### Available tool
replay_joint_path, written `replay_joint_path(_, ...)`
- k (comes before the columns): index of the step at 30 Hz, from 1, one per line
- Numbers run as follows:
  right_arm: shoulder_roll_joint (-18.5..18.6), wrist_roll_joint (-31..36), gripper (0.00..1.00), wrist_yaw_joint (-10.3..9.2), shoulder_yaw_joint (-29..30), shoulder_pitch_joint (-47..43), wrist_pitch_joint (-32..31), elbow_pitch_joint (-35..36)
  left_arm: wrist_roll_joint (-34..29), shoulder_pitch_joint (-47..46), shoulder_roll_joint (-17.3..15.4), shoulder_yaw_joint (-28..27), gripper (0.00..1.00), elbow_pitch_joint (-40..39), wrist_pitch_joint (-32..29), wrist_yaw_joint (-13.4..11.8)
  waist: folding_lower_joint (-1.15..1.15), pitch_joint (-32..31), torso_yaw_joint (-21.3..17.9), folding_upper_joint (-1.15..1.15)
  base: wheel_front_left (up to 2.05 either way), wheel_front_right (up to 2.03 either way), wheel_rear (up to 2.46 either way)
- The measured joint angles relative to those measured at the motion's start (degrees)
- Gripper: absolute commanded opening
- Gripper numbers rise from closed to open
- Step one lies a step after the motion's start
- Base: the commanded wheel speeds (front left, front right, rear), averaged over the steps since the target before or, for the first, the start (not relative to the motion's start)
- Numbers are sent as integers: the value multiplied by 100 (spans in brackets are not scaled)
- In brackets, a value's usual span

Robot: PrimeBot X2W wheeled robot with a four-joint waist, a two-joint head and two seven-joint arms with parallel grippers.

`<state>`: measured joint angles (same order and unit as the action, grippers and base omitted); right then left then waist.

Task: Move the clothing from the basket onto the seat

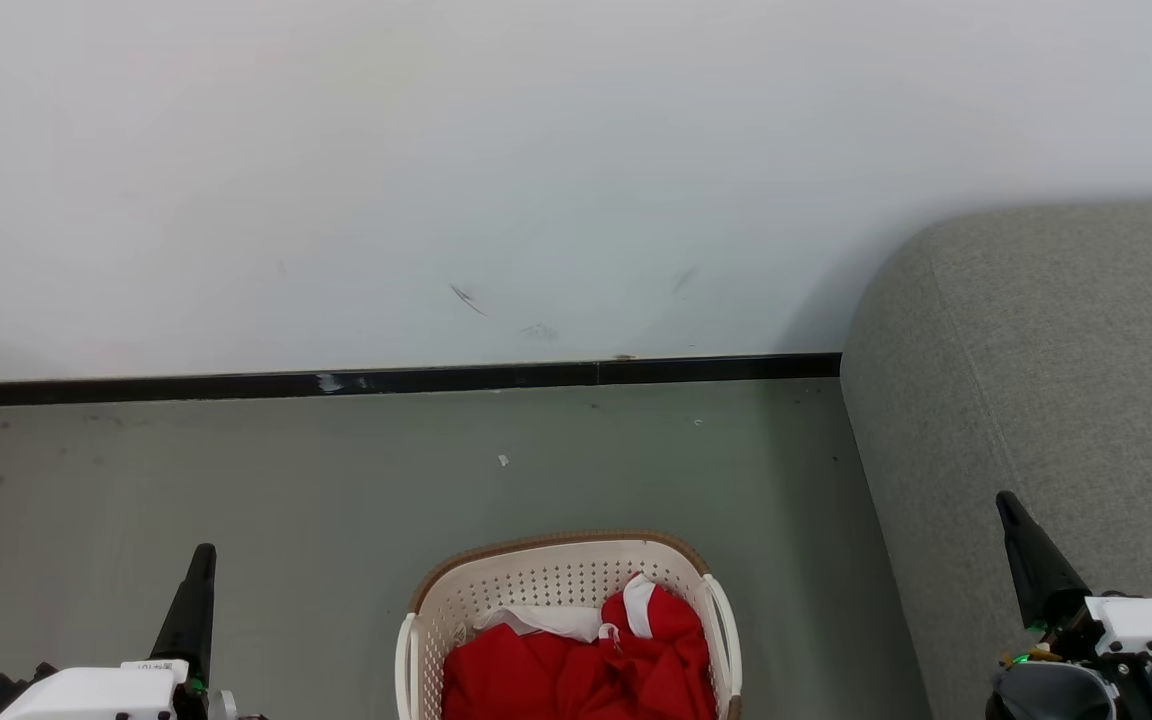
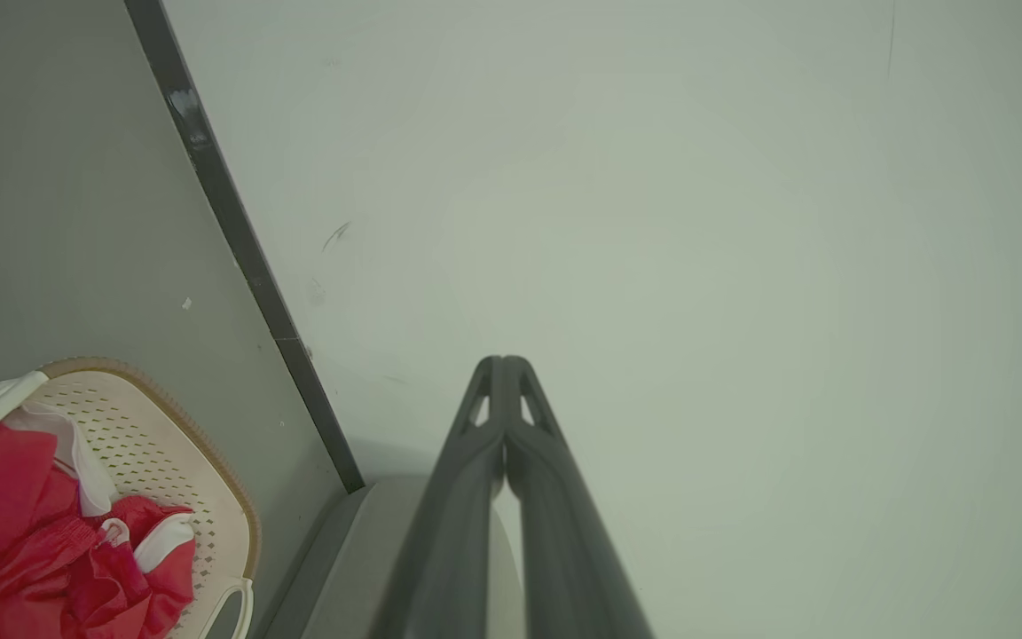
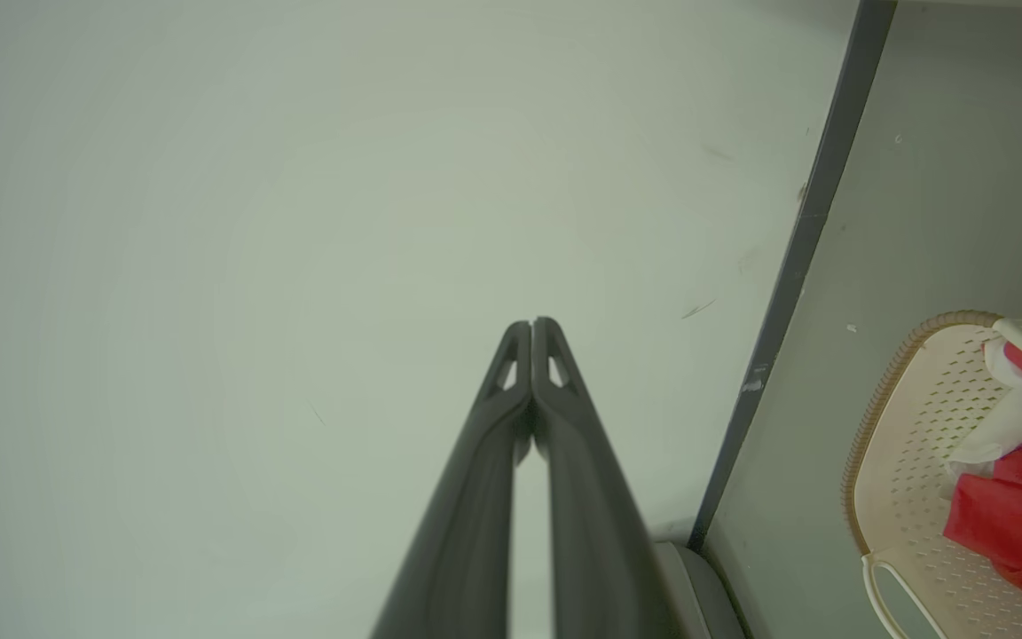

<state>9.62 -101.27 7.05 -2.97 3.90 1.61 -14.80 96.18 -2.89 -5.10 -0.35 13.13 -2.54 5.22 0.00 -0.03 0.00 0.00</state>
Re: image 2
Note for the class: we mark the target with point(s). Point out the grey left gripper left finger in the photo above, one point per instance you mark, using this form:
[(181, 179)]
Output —
[(453, 550)]

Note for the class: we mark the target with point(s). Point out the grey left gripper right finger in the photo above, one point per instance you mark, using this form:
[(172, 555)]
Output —
[(564, 568)]

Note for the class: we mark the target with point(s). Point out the red garment with white trim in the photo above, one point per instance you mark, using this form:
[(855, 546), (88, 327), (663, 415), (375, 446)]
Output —
[(121, 590)]

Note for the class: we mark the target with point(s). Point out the cream perforated plastic laundry basket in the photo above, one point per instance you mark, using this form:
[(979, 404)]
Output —
[(152, 426)]

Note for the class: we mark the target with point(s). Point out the black wall baseboard strip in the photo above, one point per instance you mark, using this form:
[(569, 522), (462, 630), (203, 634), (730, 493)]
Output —
[(236, 231)]

